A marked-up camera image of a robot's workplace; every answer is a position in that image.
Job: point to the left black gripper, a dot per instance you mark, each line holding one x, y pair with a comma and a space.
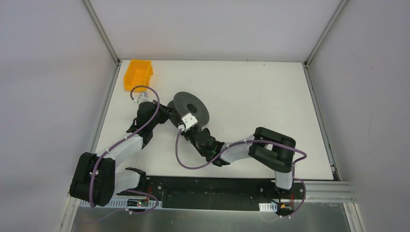
160, 113

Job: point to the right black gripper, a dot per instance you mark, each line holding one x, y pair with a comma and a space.
181, 122

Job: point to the black cable spool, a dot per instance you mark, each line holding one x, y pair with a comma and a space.
184, 103

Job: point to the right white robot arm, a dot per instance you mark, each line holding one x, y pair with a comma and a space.
272, 149

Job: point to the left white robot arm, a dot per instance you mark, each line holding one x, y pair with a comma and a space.
96, 180

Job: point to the orange plastic bin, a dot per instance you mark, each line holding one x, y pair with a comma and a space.
138, 73

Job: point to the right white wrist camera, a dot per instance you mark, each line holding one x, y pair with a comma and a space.
188, 121

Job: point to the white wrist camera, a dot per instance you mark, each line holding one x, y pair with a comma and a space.
142, 97
188, 121

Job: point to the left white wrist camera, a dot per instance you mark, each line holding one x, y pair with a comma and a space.
142, 97

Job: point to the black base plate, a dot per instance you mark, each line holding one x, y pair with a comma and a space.
200, 193

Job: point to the right white cable duct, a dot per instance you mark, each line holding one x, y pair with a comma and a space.
268, 207

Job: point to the white cable duct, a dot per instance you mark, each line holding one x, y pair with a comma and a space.
268, 207
131, 203

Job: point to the left white cable duct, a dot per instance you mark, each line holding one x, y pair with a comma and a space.
131, 203

